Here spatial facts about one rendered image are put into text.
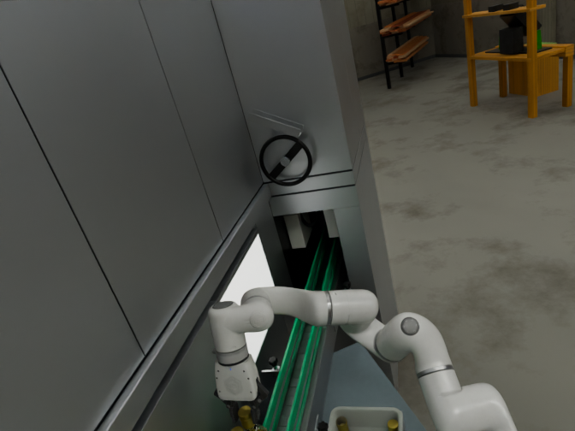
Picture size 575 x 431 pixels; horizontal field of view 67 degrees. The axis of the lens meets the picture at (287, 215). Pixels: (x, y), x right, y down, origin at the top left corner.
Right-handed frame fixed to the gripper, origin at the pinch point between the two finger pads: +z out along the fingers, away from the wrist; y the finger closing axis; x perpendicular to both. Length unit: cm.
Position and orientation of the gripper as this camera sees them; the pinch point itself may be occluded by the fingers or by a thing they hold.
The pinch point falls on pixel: (245, 413)
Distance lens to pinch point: 117.9
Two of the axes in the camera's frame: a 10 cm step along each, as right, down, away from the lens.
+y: 9.4, -1.1, -3.2
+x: 3.0, -2.2, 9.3
